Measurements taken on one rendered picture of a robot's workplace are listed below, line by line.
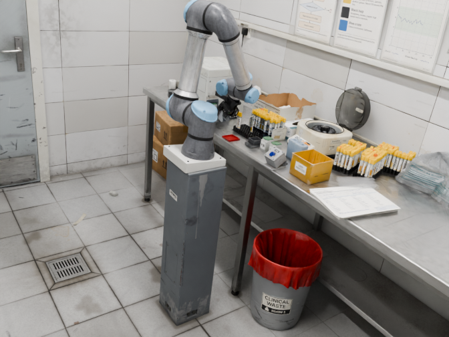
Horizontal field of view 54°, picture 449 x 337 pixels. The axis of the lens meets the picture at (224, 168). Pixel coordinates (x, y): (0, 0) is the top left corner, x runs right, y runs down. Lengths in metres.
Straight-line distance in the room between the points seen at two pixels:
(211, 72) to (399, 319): 1.56
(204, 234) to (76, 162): 1.90
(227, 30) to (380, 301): 1.50
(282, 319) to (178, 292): 0.56
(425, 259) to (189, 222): 0.99
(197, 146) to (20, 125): 1.85
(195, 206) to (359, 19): 1.28
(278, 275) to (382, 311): 0.54
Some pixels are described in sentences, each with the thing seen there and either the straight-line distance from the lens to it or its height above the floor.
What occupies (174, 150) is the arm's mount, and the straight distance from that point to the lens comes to 1.99.
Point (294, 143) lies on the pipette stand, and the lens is 2.10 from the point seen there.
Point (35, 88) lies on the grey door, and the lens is 3.42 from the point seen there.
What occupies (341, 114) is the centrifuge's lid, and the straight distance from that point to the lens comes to 2.49.
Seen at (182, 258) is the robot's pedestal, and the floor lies 0.43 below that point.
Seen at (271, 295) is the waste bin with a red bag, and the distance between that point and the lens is 2.29.
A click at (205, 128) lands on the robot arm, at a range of 1.89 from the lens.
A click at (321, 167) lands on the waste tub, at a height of 0.95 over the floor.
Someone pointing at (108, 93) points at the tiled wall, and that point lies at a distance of 3.66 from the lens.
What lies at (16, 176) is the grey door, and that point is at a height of 0.09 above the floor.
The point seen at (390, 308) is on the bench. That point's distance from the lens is 2.40.
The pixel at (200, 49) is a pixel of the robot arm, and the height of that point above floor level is 1.36.
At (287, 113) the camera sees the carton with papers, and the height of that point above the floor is 0.99.
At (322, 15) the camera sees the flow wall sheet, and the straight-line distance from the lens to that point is 2.66.
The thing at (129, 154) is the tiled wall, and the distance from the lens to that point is 3.93.
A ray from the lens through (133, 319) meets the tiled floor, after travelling 2.44.
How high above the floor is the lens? 1.72
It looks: 25 degrees down
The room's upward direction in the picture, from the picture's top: 7 degrees clockwise
